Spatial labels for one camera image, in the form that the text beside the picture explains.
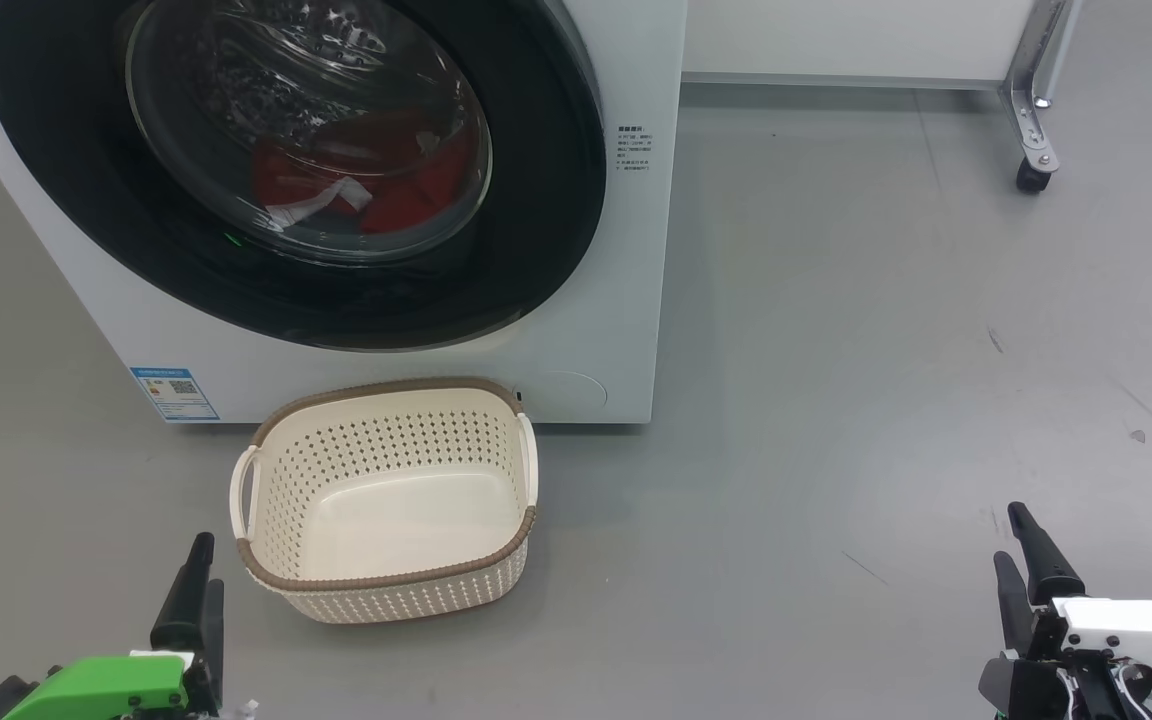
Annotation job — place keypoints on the white front-load washing machine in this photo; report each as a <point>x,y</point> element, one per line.
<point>586,330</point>

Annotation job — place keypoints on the cream perforated basket brown rim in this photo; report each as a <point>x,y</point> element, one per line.
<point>386,590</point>

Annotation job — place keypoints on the white cabinet panel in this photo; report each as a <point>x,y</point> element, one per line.
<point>836,40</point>

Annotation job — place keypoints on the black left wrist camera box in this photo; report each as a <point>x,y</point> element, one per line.
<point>1,702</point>

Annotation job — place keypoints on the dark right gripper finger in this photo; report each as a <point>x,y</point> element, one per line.
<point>1048,570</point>
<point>1014,605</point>

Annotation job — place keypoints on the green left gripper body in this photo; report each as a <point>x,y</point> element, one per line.
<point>106,685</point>

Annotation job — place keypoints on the round white filter cover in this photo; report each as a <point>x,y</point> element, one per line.
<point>566,392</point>

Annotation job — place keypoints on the blue energy label sticker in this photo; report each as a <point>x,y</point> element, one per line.
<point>174,394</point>

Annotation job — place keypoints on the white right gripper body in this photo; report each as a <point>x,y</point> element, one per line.
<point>1126,640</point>

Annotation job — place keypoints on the small black text label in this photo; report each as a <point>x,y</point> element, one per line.
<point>634,148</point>

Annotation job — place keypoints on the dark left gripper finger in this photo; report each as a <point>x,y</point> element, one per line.
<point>213,640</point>
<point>184,610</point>

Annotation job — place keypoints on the metal cart leg bracket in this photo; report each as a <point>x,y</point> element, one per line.
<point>1031,100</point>

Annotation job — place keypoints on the black caster wheel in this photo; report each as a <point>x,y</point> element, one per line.
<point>1032,177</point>

